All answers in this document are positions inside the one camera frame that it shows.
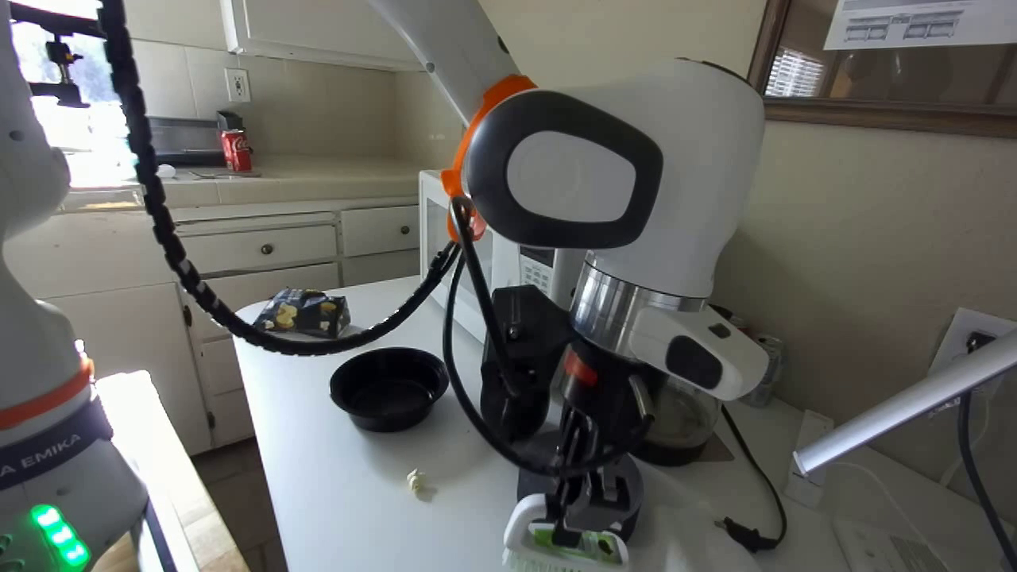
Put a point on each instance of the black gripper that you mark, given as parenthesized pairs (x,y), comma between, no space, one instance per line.
(599,386)

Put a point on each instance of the dark glass bottle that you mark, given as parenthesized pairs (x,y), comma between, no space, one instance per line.
(684,425)

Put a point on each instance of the white popcorn piece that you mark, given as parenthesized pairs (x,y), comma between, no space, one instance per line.
(421,483)

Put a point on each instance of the black round bowl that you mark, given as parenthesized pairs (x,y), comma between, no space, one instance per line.
(389,390)

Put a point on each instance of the white microwave oven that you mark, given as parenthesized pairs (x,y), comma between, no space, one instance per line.
(446,226)

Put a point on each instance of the white upright tube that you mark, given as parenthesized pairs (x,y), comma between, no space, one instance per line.
(900,407)

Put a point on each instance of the black yellow snack bag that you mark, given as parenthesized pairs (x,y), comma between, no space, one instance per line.
(307,314)

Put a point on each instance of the cream kitchen base cabinets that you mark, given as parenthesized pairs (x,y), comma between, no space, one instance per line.
(265,249)

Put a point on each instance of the wooden robot stand top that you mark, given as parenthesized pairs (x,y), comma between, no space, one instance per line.
(180,478)

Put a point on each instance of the red soda can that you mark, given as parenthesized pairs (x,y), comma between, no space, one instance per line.
(236,147)

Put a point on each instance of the wooden framed picture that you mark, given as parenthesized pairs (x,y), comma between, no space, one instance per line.
(900,99)

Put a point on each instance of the dark countertop appliance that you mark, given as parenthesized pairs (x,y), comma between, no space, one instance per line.
(185,138)

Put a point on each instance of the cream upper wall cabinet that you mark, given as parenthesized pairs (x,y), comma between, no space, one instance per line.
(318,33)

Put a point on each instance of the white kitchen wall outlet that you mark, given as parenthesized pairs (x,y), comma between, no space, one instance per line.
(236,87)

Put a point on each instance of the black camera on tripod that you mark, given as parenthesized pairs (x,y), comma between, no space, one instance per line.
(63,51)

